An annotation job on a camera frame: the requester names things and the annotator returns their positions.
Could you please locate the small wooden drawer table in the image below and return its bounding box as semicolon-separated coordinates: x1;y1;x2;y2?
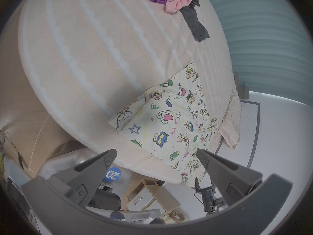
126;179;185;223

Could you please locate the pink striped pillow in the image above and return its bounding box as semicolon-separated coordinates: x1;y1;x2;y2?
218;88;242;151

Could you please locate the white printed pyjama top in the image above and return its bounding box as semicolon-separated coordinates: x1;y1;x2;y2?
108;62;218;183

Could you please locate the bed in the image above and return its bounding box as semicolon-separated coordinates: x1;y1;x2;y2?
18;0;261;185

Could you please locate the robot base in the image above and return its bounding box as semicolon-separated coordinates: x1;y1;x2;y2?
5;147;164;226

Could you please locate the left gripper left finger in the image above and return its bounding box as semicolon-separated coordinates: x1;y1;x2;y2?
50;150;118;208

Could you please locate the blue-green curtain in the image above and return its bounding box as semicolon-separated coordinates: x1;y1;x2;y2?
201;0;313;100

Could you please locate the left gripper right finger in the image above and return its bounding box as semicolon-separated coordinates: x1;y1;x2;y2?
196;149;262;207

